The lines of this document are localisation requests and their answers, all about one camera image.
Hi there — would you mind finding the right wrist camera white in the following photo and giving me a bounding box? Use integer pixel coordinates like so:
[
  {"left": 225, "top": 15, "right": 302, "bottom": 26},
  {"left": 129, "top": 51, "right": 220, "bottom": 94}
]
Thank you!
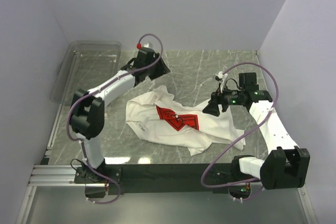
[{"left": 213, "top": 71, "right": 228, "bottom": 92}]

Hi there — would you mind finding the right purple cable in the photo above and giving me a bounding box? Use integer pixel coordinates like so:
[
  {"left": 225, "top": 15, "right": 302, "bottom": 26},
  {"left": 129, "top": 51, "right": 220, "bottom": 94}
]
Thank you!
[{"left": 201, "top": 62, "right": 279, "bottom": 202}]

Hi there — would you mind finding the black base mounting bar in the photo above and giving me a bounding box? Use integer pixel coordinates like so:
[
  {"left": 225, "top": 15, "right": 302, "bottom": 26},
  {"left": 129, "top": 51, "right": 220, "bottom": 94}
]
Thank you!
[{"left": 74, "top": 161, "right": 255, "bottom": 198}]

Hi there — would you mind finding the aluminium frame rail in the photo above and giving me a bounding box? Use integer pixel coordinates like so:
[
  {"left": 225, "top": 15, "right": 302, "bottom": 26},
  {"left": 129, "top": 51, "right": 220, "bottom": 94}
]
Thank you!
[{"left": 15, "top": 50, "right": 316, "bottom": 224}]

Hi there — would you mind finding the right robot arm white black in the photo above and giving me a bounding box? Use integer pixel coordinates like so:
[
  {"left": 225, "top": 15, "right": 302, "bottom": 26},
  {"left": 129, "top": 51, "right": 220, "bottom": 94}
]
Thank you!
[{"left": 203, "top": 72, "right": 310, "bottom": 190}]

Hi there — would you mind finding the white t-shirt red print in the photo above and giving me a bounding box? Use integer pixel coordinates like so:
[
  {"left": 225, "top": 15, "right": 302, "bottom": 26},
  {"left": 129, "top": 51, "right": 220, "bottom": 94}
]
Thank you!
[{"left": 125, "top": 85, "right": 244, "bottom": 156}]

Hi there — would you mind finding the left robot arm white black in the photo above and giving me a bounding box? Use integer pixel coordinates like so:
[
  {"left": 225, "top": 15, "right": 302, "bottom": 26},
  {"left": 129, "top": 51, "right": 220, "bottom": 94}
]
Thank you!
[{"left": 67, "top": 47, "right": 170, "bottom": 183}]

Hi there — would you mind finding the clear plastic bin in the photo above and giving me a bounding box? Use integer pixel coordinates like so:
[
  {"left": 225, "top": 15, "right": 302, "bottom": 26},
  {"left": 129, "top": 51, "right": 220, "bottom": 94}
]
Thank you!
[{"left": 50, "top": 40, "right": 122, "bottom": 106}]

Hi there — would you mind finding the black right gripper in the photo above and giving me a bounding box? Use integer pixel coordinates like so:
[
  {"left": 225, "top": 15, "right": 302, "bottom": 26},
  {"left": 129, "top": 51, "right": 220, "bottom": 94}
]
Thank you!
[{"left": 203, "top": 83, "right": 245, "bottom": 117}]

